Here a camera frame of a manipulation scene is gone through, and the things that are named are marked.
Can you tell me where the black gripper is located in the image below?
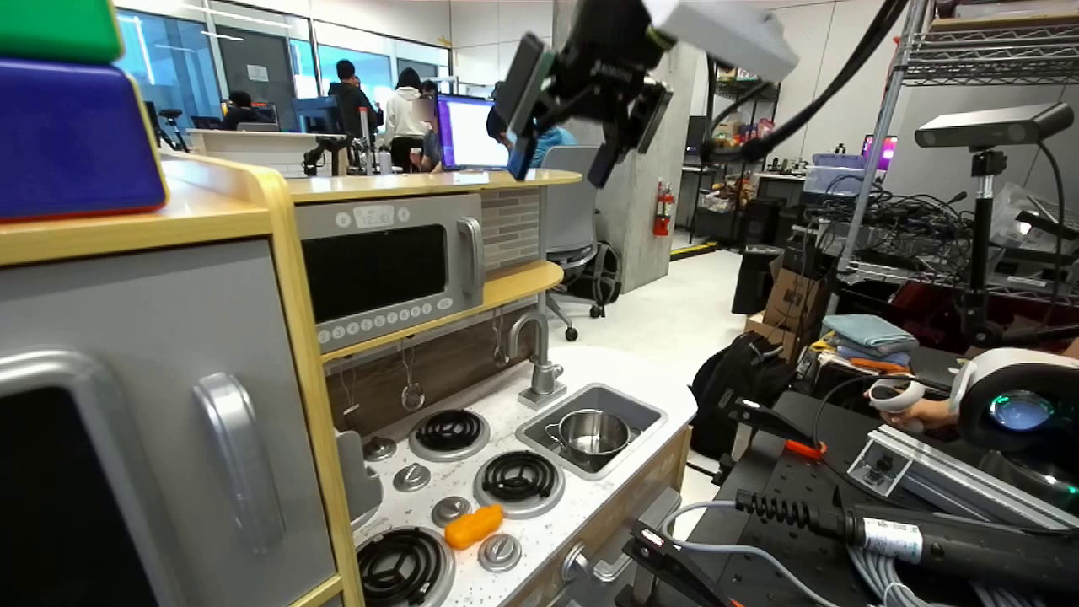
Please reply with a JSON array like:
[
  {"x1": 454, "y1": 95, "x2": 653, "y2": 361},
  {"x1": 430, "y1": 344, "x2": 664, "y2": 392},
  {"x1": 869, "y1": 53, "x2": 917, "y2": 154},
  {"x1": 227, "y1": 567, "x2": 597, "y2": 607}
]
[{"x1": 490, "y1": 0, "x2": 679, "y2": 185}]

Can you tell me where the orange toy object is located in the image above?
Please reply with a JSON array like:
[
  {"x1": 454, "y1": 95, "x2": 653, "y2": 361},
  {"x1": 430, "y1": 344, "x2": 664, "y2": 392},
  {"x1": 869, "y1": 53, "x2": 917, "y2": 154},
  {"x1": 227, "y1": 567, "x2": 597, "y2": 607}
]
[{"x1": 441, "y1": 503, "x2": 508, "y2": 552}]

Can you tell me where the white VR controller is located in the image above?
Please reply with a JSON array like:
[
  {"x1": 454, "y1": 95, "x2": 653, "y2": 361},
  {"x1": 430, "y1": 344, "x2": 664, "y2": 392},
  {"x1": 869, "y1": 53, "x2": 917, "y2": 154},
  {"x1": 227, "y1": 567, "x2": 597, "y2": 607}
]
[{"x1": 864, "y1": 374, "x2": 932, "y2": 416}]

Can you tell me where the grey toy sink basin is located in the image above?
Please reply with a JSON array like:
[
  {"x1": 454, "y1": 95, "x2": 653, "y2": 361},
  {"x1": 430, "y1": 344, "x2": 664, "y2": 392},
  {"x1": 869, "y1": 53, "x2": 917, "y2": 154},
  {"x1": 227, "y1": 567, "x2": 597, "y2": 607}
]
[{"x1": 515, "y1": 380, "x2": 669, "y2": 479}]

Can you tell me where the silver pot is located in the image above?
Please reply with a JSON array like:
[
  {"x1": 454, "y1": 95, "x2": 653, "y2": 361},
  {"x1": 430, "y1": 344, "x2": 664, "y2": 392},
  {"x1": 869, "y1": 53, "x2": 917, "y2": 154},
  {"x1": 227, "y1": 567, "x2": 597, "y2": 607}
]
[{"x1": 552, "y1": 404, "x2": 633, "y2": 463}]

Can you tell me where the black toy stove burner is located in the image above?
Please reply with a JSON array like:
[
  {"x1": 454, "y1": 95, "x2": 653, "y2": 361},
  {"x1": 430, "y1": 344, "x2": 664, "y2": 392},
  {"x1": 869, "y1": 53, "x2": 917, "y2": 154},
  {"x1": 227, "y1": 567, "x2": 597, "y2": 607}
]
[
  {"x1": 473, "y1": 450, "x2": 568, "y2": 521},
  {"x1": 408, "y1": 404, "x2": 492, "y2": 466},
  {"x1": 355, "y1": 522, "x2": 457, "y2": 607}
]

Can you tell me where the bare person hand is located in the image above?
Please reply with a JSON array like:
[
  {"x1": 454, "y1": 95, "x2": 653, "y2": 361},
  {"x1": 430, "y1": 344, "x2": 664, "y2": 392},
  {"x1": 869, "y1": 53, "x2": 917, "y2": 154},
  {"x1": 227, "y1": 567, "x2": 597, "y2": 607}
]
[{"x1": 894, "y1": 395, "x2": 963, "y2": 439}]

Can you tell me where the person in blue shirt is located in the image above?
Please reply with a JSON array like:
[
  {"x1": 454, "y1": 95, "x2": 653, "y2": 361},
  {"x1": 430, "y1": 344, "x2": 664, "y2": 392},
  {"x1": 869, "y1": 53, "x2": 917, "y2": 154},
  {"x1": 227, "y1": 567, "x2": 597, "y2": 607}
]
[{"x1": 528, "y1": 125, "x2": 579, "y2": 173}]

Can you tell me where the computer monitor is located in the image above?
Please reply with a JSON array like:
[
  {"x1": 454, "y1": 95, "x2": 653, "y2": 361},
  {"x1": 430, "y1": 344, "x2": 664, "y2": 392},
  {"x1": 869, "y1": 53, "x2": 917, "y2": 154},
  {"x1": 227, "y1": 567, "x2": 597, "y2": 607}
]
[{"x1": 435, "y1": 95, "x2": 515, "y2": 173}]

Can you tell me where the person in white shirt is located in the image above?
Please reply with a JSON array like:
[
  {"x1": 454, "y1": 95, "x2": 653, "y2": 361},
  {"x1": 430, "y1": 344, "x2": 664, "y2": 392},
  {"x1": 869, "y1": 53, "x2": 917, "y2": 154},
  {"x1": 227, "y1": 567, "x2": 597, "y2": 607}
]
[{"x1": 380, "y1": 63, "x2": 437, "y2": 176}]

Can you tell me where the black office chair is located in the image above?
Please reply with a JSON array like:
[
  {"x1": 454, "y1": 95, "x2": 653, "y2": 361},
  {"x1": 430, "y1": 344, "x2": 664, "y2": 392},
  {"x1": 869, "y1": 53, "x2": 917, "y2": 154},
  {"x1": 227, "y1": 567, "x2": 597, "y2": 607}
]
[{"x1": 542, "y1": 145, "x2": 623, "y2": 344}]

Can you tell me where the red fire extinguisher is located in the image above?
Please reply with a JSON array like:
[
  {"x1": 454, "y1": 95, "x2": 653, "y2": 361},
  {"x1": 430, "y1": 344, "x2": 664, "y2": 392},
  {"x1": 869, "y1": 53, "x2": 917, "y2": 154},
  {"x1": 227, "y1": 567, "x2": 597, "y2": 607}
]
[{"x1": 652, "y1": 181, "x2": 679, "y2": 242}]

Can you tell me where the person in black shirt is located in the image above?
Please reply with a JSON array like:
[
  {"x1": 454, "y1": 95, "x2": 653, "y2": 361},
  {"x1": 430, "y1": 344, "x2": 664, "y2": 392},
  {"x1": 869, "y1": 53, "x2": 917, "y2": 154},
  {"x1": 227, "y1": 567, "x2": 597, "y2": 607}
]
[{"x1": 323, "y1": 59, "x2": 380, "y2": 148}]

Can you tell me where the grey toy microwave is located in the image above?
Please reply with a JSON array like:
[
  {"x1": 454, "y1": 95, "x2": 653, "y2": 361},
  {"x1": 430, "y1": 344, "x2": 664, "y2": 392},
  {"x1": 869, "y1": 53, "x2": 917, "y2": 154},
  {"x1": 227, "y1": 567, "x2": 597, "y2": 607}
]
[{"x1": 293, "y1": 194, "x2": 490, "y2": 354}]

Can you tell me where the silver toy faucet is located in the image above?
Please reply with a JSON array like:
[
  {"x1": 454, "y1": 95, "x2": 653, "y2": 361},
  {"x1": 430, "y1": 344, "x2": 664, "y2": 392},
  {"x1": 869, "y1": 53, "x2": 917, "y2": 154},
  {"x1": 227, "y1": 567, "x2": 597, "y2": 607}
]
[{"x1": 504, "y1": 306, "x2": 570, "y2": 412}]

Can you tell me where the seated person in dark clothes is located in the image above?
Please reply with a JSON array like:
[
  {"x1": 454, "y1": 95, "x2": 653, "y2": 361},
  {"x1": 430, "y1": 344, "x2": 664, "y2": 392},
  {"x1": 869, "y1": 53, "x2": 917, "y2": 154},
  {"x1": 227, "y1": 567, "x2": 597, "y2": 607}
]
[{"x1": 218, "y1": 88, "x2": 278, "y2": 133}]

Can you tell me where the brown cardboard box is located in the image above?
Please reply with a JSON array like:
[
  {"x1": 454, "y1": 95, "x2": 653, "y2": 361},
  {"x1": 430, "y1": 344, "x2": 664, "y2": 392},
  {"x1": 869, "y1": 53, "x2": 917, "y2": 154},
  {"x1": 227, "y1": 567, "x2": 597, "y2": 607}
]
[{"x1": 745, "y1": 268, "x2": 835, "y2": 366}]

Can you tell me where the black backpack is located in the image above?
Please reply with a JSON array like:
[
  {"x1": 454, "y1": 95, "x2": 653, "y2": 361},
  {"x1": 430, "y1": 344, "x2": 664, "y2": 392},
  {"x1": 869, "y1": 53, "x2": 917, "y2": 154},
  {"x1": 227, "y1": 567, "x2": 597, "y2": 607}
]
[{"x1": 688, "y1": 334, "x2": 797, "y2": 466}]

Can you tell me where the metal shelf pole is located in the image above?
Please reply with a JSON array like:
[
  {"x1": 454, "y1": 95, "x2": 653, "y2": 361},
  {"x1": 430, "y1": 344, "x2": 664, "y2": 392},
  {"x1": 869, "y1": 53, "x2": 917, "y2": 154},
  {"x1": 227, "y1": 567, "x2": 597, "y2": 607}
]
[{"x1": 835, "y1": 0, "x2": 936, "y2": 277}]

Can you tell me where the blue folded cloth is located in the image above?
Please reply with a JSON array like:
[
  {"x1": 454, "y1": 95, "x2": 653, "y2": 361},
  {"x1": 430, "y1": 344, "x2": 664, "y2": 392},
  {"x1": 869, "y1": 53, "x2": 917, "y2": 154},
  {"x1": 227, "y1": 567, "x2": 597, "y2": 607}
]
[{"x1": 818, "y1": 312, "x2": 921, "y2": 366}]

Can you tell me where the wooden toy kitchen unit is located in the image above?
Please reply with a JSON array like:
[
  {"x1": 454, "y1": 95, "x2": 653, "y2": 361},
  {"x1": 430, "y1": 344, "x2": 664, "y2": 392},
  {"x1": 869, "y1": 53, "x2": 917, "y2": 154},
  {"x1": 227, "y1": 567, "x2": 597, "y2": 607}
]
[{"x1": 0, "y1": 148, "x2": 701, "y2": 607}]

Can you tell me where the blue block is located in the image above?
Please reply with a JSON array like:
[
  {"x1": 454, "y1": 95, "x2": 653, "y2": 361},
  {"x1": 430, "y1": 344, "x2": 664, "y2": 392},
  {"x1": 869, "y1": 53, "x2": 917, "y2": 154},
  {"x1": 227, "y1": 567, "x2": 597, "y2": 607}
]
[{"x1": 0, "y1": 59, "x2": 169, "y2": 224}]

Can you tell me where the black clamp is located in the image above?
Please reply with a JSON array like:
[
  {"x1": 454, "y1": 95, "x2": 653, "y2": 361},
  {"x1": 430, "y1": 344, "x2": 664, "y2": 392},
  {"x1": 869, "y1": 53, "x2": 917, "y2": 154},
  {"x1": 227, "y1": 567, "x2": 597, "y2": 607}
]
[{"x1": 620, "y1": 521, "x2": 738, "y2": 607}]

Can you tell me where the green block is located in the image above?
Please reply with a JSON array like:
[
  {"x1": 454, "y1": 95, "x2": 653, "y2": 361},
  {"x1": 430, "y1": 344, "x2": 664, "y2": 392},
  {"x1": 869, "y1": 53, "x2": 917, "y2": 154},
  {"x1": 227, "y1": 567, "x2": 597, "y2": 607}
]
[{"x1": 0, "y1": 0, "x2": 124, "y2": 63}]

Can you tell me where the white VR headset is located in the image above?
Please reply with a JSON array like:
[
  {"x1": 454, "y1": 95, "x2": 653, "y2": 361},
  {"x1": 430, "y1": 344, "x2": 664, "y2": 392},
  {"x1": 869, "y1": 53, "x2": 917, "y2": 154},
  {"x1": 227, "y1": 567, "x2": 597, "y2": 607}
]
[{"x1": 947, "y1": 347, "x2": 1079, "y2": 456}]

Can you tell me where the silver aluminium extrusion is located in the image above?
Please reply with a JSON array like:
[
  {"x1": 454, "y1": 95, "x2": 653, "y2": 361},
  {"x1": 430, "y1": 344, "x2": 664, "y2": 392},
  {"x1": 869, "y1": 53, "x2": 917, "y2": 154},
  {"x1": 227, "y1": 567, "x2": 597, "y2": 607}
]
[{"x1": 845, "y1": 422, "x2": 1079, "y2": 532}]

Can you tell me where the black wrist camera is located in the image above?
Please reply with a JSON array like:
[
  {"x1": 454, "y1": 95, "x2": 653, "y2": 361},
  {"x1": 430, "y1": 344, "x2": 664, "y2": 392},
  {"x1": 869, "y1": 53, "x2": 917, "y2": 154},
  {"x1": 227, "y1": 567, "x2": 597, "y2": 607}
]
[{"x1": 582, "y1": 82, "x2": 679, "y2": 194}]

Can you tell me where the orange handled tool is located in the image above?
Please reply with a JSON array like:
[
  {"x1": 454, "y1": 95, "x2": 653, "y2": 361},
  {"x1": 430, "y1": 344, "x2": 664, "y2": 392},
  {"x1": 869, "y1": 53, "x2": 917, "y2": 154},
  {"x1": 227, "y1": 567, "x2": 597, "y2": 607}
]
[{"x1": 725, "y1": 397, "x2": 835, "y2": 466}]

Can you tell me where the grey oven door handle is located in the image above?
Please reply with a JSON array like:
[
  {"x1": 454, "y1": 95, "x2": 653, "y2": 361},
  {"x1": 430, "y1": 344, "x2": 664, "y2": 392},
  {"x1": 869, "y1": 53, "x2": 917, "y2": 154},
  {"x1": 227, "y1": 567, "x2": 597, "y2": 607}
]
[{"x1": 188, "y1": 371, "x2": 291, "y2": 552}]

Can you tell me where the black stereo camera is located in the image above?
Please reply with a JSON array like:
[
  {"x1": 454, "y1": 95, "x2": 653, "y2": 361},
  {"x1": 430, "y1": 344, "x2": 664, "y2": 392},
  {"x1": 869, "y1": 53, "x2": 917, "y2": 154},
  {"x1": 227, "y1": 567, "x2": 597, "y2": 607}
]
[{"x1": 910, "y1": 100, "x2": 1076, "y2": 152}]

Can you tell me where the black camera stand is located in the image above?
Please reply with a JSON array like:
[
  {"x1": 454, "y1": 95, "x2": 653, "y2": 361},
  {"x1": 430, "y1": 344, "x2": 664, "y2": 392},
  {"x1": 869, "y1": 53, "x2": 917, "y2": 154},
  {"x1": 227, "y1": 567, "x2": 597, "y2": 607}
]
[{"x1": 960, "y1": 145, "x2": 1010, "y2": 340}]

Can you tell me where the white cable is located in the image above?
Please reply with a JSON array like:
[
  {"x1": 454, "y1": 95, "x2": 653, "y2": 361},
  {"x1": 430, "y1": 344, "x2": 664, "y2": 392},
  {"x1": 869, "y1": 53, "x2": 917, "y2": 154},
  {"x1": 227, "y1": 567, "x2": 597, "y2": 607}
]
[{"x1": 662, "y1": 501, "x2": 840, "y2": 607}]

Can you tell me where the black cable connector plug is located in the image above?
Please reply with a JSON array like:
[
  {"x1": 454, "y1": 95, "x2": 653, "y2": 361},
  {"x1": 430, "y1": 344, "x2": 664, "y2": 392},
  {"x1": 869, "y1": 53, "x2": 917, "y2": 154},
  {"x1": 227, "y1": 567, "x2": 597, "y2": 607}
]
[{"x1": 731, "y1": 485, "x2": 1079, "y2": 602}]

